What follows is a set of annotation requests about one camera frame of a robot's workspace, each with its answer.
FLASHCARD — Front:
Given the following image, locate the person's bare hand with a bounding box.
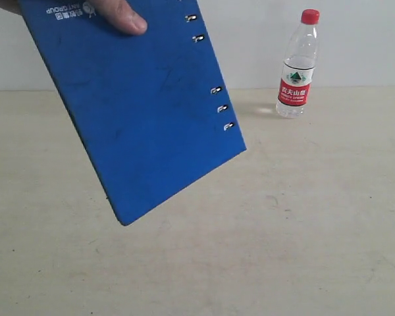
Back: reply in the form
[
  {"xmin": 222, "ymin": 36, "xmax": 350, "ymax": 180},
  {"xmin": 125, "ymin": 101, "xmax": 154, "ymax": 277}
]
[{"xmin": 0, "ymin": 0, "xmax": 149, "ymax": 36}]

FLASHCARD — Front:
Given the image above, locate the blue ring binder notebook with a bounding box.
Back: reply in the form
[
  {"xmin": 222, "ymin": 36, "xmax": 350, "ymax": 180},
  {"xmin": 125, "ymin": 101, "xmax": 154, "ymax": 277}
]
[{"xmin": 20, "ymin": 0, "xmax": 246, "ymax": 226}]

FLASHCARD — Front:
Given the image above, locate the clear water bottle red cap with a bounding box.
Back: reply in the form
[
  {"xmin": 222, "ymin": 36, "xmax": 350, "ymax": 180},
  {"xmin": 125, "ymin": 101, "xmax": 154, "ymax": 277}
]
[{"xmin": 276, "ymin": 9, "xmax": 320, "ymax": 119}]

